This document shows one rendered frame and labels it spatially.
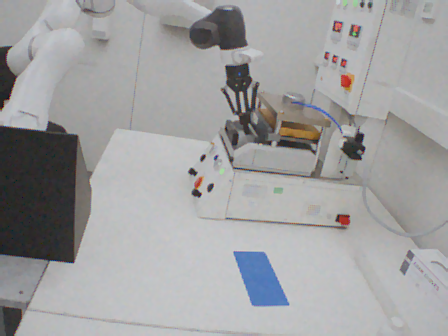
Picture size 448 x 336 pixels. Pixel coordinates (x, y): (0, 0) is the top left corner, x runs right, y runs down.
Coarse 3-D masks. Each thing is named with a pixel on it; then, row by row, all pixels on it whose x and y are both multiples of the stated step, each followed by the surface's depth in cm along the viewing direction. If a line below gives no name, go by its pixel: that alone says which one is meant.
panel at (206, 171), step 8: (216, 136) 151; (216, 144) 147; (208, 152) 150; (216, 152) 142; (224, 152) 136; (208, 160) 145; (224, 160) 132; (200, 168) 148; (208, 168) 141; (224, 168) 127; (192, 176) 151; (200, 176) 143; (208, 176) 137; (216, 176) 131; (224, 176) 125; (192, 184) 147; (200, 184) 139; (208, 184) 133; (216, 184) 127; (208, 192) 129; (200, 200) 132; (200, 208) 129
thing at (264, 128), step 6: (252, 114) 143; (258, 114) 137; (252, 120) 143; (258, 120) 135; (264, 120) 131; (258, 126) 134; (264, 126) 128; (270, 126) 126; (264, 132) 127; (270, 132) 124; (264, 138) 127; (270, 138) 123; (276, 138) 124
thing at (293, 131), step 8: (264, 112) 139; (272, 120) 132; (272, 128) 126; (288, 128) 127; (296, 128) 128; (304, 128) 130; (312, 128) 132; (288, 136) 128; (296, 136) 128; (304, 136) 129; (312, 136) 129
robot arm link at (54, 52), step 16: (48, 32) 104; (64, 32) 102; (32, 48) 104; (48, 48) 102; (64, 48) 102; (80, 48) 106; (32, 64) 101; (48, 64) 102; (64, 64) 105; (16, 80) 101; (32, 80) 100; (48, 80) 103; (16, 96) 98; (32, 96) 99; (48, 96) 103; (48, 112) 105
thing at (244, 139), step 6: (222, 132) 145; (228, 132) 141; (240, 132) 143; (252, 132) 133; (228, 138) 135; (240, 138) 137; (246, 138) 138; (252, 138) 132; (258, 138) 140; (228, 144) 133; (240, 144) 131; (228, 150) 132; (318, 162) 132
